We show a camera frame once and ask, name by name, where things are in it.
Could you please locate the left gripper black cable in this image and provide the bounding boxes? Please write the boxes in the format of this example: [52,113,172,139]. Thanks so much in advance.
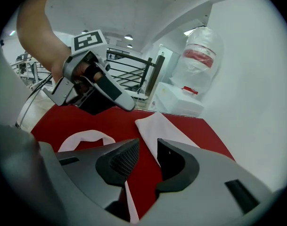
[16,73,53,127]

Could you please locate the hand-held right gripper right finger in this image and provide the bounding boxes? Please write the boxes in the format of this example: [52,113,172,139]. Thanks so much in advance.
[138,138,273,226]

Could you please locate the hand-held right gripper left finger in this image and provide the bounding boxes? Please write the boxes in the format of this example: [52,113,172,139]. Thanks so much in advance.
[38,137,140,209]

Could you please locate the person's left hand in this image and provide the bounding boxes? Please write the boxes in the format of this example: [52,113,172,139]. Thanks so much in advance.
[74,60,104,90]

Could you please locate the black and white stair railing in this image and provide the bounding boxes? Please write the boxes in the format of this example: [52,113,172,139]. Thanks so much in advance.
[10,48,166,101]

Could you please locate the pink robe garment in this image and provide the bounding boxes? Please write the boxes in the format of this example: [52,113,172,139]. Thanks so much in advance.
[57,112,200,225]

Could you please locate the person's left forearm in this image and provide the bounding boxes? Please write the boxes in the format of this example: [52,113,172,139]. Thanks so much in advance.
[16,0,72,83]

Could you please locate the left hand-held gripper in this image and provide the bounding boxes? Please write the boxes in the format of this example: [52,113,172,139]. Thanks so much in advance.
[43,29,136,115]

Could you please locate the person's white shirt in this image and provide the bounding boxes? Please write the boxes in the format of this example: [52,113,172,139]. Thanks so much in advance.
[0,46,32,133]

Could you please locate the white cabinet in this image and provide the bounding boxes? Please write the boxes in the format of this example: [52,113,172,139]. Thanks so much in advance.
[150,81,205,119]

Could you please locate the red covered table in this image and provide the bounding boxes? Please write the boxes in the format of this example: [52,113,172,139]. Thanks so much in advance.
[30,104,236,221]

